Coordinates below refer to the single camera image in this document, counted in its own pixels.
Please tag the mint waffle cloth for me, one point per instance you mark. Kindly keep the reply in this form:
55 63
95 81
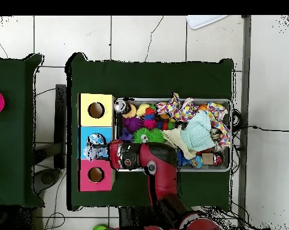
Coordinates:
198 134

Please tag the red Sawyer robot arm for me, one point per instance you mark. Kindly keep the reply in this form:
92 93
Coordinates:
163 165

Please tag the purple spiky ball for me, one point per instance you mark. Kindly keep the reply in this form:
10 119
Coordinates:
133 124

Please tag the green spiky toy with eyes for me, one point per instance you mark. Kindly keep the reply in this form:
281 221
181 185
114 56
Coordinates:
156 136

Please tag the black and white can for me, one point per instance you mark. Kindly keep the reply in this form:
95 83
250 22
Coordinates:
120 105

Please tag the lime green bowl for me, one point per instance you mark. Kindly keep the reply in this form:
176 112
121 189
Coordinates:
98 228

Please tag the small orange basketball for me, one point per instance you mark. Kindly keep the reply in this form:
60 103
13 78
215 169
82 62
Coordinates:
203 107

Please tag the dark green side table cloth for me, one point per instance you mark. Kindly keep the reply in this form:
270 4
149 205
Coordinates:
12 71

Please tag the white tray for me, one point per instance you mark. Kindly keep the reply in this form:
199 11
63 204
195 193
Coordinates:
201 21

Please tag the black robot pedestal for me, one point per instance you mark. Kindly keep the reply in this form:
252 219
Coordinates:
132 220

